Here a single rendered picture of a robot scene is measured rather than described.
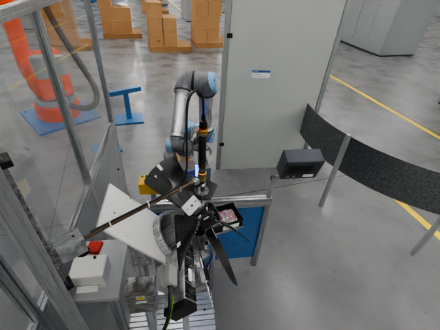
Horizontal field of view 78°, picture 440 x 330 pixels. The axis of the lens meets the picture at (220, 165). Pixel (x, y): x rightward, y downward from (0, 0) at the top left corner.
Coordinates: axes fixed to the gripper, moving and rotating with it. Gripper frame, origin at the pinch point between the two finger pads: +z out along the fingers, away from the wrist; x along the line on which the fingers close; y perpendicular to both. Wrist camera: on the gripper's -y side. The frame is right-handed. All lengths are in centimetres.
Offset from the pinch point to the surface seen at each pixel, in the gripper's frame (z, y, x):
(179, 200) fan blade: 3.8, 19.9, 11.0
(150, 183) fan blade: 1.9, 10.4, 23.9
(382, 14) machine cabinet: -788, 24, -628
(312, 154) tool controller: -38, 24, -76
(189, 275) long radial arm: 33, 37, 8
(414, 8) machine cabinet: -749, 2, -696
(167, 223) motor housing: 8.0, 31.5, 17.2
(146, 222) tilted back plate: 6.2, 31.7, 27.5
